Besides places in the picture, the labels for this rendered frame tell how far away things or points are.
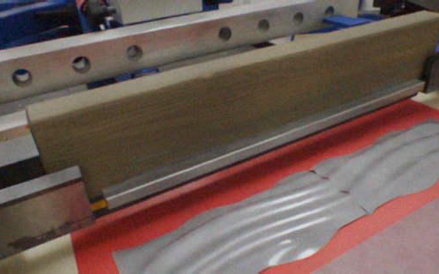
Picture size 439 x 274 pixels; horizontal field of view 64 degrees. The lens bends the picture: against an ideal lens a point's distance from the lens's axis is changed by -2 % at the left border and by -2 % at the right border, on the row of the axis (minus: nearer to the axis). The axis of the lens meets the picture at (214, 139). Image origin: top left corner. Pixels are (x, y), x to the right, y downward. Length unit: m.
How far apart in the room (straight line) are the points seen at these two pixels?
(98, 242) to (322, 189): 0.18
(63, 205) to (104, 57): 0.26
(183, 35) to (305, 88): 0.23
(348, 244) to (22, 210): 0.22
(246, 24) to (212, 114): 0.30
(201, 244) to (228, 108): 0.10
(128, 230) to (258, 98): 0.15
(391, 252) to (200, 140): 0.16
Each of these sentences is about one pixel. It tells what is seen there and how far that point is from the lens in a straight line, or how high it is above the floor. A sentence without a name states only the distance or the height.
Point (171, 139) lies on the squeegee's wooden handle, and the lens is 0.26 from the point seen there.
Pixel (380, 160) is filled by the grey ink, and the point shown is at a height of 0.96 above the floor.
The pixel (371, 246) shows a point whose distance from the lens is 0.28.
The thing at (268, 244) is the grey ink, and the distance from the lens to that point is 0.26.
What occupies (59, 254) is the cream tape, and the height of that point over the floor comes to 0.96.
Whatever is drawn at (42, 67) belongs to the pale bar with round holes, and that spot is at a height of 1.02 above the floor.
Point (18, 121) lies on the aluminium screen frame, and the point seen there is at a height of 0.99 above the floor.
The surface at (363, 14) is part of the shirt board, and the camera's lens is 1.10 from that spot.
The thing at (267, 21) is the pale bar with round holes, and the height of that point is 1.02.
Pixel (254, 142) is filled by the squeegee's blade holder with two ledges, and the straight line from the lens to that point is 0.29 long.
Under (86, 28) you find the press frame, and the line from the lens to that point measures 0.75.
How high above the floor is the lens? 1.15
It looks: 31 degrees down
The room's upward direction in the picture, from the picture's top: 4 degrees counter-clockwise
